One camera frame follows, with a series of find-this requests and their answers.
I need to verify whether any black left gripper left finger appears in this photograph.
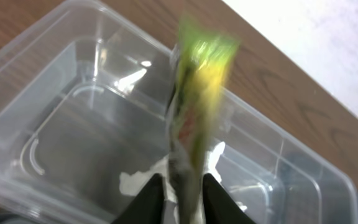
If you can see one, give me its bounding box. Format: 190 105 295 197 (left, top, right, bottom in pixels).
111 174 165 224

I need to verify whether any green yellow snack wrapper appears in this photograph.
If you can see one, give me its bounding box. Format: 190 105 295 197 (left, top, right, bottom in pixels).
167 16 239 223

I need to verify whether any white napkin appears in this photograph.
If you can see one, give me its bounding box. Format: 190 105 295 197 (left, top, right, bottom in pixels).
118 141 248 224

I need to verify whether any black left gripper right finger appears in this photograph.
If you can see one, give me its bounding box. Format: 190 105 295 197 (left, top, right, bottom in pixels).
202 174 255 224

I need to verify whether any clear plastic waste bin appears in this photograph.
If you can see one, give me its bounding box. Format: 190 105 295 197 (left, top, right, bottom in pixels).
0 1 358 223

